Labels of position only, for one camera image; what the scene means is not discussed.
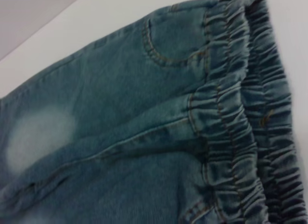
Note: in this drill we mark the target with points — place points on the blue denim shorts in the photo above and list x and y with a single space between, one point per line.
144 125

